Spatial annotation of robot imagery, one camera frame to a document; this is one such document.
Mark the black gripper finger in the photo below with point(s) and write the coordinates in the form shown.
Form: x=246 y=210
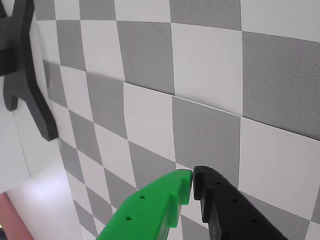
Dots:
x=230 y=215

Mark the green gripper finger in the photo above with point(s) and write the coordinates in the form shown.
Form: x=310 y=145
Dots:
x=147 y=212

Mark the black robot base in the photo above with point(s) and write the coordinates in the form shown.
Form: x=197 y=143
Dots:
x=23 y=57

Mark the grey white checkerboard mat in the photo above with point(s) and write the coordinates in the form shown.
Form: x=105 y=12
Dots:
x=200 y=87

